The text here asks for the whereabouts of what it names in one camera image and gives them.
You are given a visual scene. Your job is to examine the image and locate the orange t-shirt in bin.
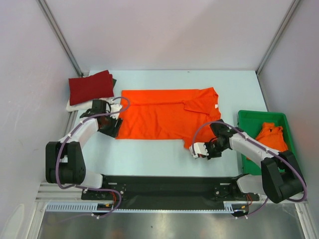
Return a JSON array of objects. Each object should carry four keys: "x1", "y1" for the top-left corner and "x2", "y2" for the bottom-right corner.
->
[{"x1": 249, "y1": 122, "x2": 289, "y2": 151}]

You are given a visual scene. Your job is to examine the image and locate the green plastic bin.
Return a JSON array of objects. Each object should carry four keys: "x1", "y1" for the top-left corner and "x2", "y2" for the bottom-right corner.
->
[{"x1": 237, "y1": 110, "x2": 304, "y2": 176}]

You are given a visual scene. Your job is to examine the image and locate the orange t-shirt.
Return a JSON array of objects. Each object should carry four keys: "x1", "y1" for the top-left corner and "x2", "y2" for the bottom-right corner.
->
[
  {"x1": 249, "y1": 122, "x2": 289, "y2": 151},
  {"x1": 117, "y1": 87, "x2": 221, "y2": 148}
]

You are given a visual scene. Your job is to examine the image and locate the grey cable duct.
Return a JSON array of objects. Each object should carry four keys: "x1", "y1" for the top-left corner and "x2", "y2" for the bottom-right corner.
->
[{"x1": 46, "y1": 202, "x2": 115, "y2": 212}]

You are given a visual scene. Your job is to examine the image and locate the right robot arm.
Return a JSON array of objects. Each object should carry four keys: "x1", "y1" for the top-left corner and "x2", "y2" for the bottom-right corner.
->
[{"x1": 190, "y1": 120, "x2": 308, "y2": 203}]

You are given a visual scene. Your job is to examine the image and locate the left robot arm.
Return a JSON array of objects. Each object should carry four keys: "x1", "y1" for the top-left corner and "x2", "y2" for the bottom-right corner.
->
[{"x1": 45, "y1": 100, "x2": 123, "y2": 199}]

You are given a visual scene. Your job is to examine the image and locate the right corner frame post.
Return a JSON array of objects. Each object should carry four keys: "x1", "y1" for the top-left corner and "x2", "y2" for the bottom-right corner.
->
[{"x1": 256, "y1": 0, "x2": 302, "y2": 75}]

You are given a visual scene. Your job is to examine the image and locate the folded white t-shirt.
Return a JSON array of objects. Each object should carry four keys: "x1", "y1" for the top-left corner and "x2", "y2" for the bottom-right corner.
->
[{"x1": 66, "y1": 97, "x2": 114, "y2": 112}]

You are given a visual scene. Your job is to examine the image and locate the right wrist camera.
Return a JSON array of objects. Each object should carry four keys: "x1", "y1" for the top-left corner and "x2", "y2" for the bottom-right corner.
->
[{"x1": 189, "y1": 142, "x2": 208, "y2": 159}]

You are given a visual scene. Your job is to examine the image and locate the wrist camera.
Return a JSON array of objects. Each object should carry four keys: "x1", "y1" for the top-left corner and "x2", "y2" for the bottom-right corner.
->
[
  {"x1": 189, "y1": 142, "x2": 208, "y2": 159},
  {"x1": 110, "y1": 104, "x2": 123, "y2": 120}
]

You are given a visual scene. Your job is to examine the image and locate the folded red t-shirt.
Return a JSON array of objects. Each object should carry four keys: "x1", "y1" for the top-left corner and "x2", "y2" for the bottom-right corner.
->
[{"x1": 69, "y1": 70, "x2": 114, "y2": 106}]

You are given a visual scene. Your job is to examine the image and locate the left corner frame post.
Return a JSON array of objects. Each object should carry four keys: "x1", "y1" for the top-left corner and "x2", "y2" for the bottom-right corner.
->
[{"x1": 36, "y1": 0, "x2": 84, "y2": 77}]

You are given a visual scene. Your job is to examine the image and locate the corner frame post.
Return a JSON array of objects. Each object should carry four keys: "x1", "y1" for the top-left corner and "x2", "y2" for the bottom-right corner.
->
[
  {"x1": 36, "y1": 0, "x2": 84, "y2": 77},
  {"x1": 256, "y1": 0, "x2": 302, "y2": 75}
]

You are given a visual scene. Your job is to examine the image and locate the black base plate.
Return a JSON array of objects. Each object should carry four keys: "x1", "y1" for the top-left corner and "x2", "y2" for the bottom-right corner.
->
[{"x1": 81, "y1": 174, "x2": 260, "y2": 211}]

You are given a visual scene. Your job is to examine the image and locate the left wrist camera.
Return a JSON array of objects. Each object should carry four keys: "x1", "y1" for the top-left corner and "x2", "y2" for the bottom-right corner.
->
[{"x1": 110, "y1": 104, "x2": 123, "y2": 120}]

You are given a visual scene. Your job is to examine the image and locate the aluminium frame rail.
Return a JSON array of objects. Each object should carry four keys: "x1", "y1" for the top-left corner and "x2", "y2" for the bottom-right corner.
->
[{"x1": 34, "y1": 181, "x2": 85, "y2": 203}]

